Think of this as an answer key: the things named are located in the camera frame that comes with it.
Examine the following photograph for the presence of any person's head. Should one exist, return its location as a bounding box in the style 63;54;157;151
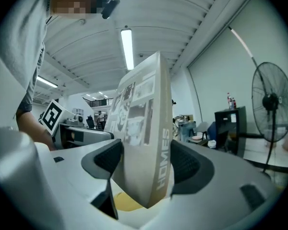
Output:
49;0;104;21

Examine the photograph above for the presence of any grey shell chair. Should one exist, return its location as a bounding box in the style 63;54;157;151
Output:
196;122;210;140

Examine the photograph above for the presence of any black standing fan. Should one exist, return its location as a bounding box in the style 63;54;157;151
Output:
240;61;288;180

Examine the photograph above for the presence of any black head-mounted camera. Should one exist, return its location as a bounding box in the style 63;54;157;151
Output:
99;0;121;20

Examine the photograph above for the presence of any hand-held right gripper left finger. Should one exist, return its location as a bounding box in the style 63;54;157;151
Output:
50;138;124;220

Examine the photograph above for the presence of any person's left forearm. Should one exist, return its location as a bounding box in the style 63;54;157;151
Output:
15;108;56;151

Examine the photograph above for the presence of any beige hardcover book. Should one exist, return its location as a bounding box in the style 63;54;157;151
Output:
103;51;175;209

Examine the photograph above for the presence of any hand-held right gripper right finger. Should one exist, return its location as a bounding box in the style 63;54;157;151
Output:
156;139;278;230

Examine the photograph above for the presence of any blue machine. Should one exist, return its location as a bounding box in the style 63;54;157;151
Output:
177;120;196;142

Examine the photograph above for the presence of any black cabinet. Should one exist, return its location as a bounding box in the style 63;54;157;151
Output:
214;106;247;157

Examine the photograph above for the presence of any black office chair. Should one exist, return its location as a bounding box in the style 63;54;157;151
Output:
85;115;96;129

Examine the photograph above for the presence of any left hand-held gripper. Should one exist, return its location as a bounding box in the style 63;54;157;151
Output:
39;99;115;151

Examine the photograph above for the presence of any person's grey shirt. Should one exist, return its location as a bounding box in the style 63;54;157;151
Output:
0;0;60;119

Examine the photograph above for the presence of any yellow seat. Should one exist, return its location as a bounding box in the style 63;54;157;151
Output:
113;191;148;212

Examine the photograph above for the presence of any white pole with black ends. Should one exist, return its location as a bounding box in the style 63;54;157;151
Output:
228;26;259;68

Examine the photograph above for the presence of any long ceiling tube light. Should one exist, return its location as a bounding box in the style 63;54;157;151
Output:
120;26;135;71
36;75;59;89

